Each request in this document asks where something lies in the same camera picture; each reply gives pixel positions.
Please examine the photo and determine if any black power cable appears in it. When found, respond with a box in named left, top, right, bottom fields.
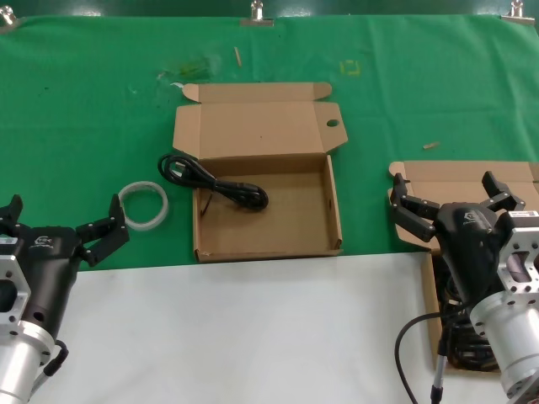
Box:
left=157, top=153, right=270, bottom=214

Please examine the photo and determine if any green tablecloth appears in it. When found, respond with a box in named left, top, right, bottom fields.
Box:
left=0, top=15, right=539, bottom=273

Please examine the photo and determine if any grey sleeved arm cable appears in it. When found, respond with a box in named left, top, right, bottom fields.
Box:
left=430, top=327, right=450, bottom=404

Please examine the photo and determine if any pile of black cables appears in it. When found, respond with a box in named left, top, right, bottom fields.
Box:
left=433, top=252, right=502, bottom=374

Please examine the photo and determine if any silver binder clip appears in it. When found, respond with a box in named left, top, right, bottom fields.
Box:
left=500, top=0, right=536, bottom=24
left=0, top=8, right=20, bottom=35
left=240, top=0, right=275, bottom=28

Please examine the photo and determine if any clear plastic wrapper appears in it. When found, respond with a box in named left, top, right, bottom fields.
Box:
left=157, top=54, right=220, bottom=88

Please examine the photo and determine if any white tape roll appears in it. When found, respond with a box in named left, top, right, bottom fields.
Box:
left=118, top=179, right=170, bottom=231

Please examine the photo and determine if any open brown cardboard box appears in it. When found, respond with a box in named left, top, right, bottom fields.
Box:
left=387, top=160, right=539, bottom=375

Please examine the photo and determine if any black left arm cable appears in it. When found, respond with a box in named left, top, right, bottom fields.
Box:
left=41, top=338, right=69, bottom=378

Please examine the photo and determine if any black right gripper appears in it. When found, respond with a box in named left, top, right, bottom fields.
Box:
left=389, top=170, right=527, bottom=308

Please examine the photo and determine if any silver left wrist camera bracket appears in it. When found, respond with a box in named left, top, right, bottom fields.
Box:
left=0, top=237, right=33, bottom=338

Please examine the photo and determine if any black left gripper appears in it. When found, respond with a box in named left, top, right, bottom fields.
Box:
left=0, top=193, right=131, bottom=340

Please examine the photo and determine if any cardboard box with holed flap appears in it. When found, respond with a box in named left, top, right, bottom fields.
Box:
left=172, top=82, right=349, bottom=264

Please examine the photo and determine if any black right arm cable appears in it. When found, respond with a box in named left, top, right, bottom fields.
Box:
left=394, top=309, right=468, bottom=404

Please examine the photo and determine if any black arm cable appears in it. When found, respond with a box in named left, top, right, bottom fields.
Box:
left=394, top=309, right=468, bottom=404
left=41, top=338, right=69, bottom=378

